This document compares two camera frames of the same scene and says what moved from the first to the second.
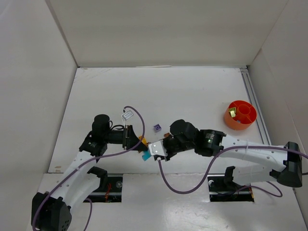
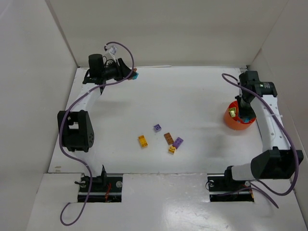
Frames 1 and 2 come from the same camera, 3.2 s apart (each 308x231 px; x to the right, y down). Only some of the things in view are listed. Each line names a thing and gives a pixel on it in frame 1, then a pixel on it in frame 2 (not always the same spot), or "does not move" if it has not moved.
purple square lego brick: [157, 128] does not move
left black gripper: [128, 137] to [121, 68]
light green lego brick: [232, 111] does not move
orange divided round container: [240, 115] does not move
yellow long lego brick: [144, 140] does not move
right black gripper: [168, 145] to [246, 112]
